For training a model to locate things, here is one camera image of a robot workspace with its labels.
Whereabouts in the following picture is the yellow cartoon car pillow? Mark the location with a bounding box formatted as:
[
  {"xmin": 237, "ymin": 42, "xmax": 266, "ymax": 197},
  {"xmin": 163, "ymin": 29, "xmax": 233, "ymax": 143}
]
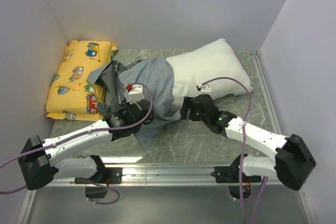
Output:
[{"xmin": 45, "ymin": 40, "xmax": 118, "ymax": 122}]

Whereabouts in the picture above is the purple cable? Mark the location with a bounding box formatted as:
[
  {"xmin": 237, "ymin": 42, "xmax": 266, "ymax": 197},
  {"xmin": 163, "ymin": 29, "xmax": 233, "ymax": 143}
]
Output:
[
  {"xmin": 0, "ymin": 83, "xmax": 156, "ymax": 205},
  {"xmin": 201, "ymin": 77, "xmax": 268, "ymax": 224}
]

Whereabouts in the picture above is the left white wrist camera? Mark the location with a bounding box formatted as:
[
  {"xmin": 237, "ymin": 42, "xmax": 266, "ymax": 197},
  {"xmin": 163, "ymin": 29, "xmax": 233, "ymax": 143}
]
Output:
[{"xmin": 126, "ymin": 84, "xmax": 145, "ymax": 103}]

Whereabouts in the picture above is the white pillow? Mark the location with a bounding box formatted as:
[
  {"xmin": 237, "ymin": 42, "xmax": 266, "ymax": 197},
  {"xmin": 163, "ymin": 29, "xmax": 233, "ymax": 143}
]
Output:
[{"xmin": 166, "ymin": 38, "xmax": 253, "ymax": 108}]

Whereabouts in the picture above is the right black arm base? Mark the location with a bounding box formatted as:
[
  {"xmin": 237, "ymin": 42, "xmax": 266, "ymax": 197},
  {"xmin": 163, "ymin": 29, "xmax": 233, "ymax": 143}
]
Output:
[{"xmin": 211, "ymin": 166, "xmax": 262, "ymax": 200}]

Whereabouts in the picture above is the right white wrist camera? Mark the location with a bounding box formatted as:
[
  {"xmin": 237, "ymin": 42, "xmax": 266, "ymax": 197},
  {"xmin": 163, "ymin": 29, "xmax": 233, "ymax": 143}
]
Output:
[{"xmin": 196, "ymin": 84, "xmax": 212, "ymax": 94}]

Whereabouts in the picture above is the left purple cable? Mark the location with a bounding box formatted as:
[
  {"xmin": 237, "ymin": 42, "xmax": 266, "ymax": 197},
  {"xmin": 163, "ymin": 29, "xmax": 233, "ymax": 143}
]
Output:
[{"xmin": 0, "ymin": 83, "xmax": 156, "ymax": 205}]

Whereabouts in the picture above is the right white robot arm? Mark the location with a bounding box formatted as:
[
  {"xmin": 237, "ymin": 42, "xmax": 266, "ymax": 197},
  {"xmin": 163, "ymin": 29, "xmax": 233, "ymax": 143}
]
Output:
[{"xmin": 181, "ymin": 94, "xmax": 317, "ymax": 190}]

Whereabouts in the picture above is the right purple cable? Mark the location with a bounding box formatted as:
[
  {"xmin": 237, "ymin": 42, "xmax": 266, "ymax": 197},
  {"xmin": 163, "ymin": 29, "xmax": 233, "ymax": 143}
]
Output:
[{"xmin": 201, "ymin": 77, "xmax": 268, "ymax": 224}]

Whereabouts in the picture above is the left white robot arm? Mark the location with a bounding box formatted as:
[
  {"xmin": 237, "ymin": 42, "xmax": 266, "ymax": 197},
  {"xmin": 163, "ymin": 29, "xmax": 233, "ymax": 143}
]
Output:
[{"xmin": 18, "ymin": 100, "xmax": 154, "ymax": 190}]

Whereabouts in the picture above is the aluminium front rail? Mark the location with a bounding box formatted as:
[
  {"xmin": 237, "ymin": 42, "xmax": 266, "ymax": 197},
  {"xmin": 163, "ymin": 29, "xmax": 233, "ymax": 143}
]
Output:
[{"xmin": 28, "ymin": 163, "xmax": 307, "ymax": 188}]

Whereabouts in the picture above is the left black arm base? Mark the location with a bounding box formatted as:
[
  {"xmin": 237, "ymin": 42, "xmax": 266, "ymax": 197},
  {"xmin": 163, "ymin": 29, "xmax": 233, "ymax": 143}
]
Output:
[{"xmin": 74, "ymin": 167, "xmax": 123, "ymax": 203}]

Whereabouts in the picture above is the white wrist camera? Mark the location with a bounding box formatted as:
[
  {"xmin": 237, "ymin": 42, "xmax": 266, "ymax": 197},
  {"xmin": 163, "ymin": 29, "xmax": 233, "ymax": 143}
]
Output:
[
  {"xmin": 126, "ymin": 84, "xmax": 145, "ymax": 103},
  {"xmin": 196, "ymin": 84, "xmax": 212, "ymax": 94}
]

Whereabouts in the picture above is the aluminium right side rail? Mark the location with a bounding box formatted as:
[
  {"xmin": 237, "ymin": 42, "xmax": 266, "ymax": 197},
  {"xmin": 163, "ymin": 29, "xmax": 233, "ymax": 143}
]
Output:
[{"xmin": 251, "ymin": 50, "xmax": 282, "ymax": 135}]

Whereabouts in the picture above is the grey striped pillowcase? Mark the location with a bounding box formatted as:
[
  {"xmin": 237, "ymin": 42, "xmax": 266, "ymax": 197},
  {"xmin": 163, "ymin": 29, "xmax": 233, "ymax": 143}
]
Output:
[{"xmin": 87, "ymin": 58, "xmax": 181, "ymax": 149}]

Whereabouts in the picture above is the aluminium rail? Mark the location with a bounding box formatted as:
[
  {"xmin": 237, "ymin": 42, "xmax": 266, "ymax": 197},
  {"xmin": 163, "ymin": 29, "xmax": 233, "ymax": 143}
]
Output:
[
  {"xmin": 251, "ymin": 50, "xmax": 282, "ymax": 135},
  {"xmin": 28, "ymin": 163, "xmax": 307, "ymax": 188}
]

